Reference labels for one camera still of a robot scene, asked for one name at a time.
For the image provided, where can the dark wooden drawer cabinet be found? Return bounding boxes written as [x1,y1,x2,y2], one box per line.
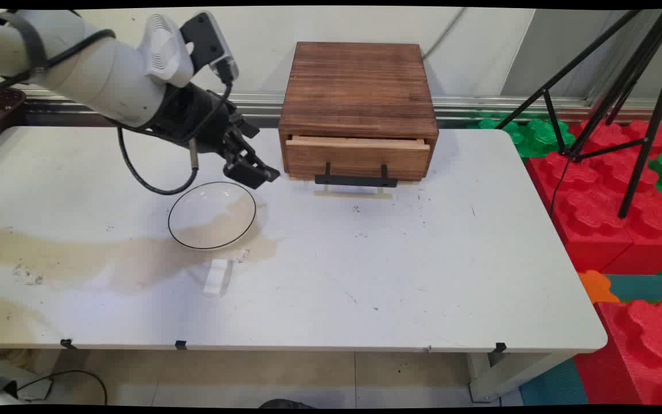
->
[278,41,440,182]

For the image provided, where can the small white plastic piece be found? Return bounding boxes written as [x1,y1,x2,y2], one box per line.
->
[202,258,235,297]

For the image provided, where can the orange foam piece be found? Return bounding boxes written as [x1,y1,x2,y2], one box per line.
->
[578,270,621,305]

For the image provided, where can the teal foam mat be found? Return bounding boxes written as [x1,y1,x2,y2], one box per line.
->
[519,357,590,407]
[603,274,662,303]

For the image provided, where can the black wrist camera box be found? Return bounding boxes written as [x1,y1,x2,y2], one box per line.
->
[180,11,240,85]

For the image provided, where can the black floor cable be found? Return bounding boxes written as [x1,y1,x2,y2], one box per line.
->
[16,369,109,407]

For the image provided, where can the red foam block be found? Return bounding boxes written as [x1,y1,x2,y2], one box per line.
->
[525,119,662,275]
[573,299,662,407]

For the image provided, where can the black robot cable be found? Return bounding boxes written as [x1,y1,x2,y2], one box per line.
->
[0,29,237,197]

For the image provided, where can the dark brown tray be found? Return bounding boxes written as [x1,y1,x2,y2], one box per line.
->
[0,79,27,155]

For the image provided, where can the black tripod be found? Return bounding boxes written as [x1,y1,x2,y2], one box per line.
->
[494,8,662,220]

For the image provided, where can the black arm strap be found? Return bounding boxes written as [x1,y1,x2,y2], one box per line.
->
[0,10,49,76]

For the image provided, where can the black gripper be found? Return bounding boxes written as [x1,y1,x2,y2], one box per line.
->
[155,82,281,191]

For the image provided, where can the white table leg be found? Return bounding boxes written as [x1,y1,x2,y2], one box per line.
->
[467,351,557,404]

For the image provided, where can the clear glass bowl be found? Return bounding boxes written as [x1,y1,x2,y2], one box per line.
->
[167,181,258,251]

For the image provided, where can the light wooden drawer black handle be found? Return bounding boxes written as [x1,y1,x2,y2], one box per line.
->
[284,135,433,189]

